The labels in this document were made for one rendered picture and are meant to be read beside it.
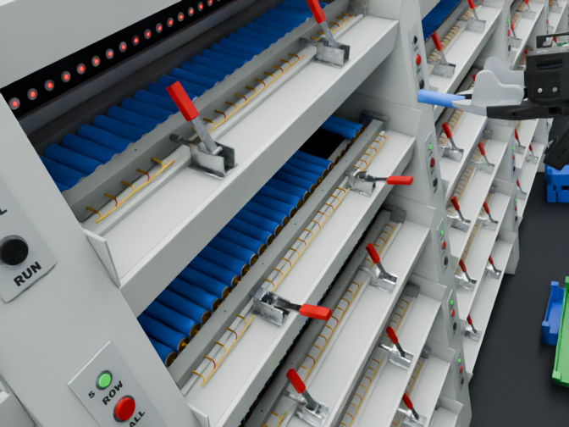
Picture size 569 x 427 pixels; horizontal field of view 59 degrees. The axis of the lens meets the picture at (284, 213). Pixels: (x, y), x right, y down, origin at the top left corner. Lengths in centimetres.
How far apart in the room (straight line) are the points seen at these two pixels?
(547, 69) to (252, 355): 47
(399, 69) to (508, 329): 114
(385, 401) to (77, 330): 70
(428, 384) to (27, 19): 109
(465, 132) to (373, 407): 69
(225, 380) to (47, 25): 37
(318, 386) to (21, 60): 58
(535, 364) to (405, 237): 85
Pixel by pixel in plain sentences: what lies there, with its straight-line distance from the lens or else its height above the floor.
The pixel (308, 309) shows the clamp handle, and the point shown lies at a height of 97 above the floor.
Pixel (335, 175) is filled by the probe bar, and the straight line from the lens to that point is 75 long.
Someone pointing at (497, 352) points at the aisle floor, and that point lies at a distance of 175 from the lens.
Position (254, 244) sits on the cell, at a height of 98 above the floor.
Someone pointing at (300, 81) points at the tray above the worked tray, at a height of 115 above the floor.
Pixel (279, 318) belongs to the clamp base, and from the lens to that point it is 59.
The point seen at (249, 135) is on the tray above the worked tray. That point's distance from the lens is 54.
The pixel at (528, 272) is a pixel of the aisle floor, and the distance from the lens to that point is 201.
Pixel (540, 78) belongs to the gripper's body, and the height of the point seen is 108.
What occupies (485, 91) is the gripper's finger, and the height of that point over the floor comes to 106.
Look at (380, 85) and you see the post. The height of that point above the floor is 103.
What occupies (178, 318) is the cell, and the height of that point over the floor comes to 99.
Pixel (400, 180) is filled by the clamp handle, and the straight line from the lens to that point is 73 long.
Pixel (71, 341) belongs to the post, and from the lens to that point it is 39.
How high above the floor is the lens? 134
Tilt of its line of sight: 31 degrees down
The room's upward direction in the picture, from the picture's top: 18 degrees counter-clockwise
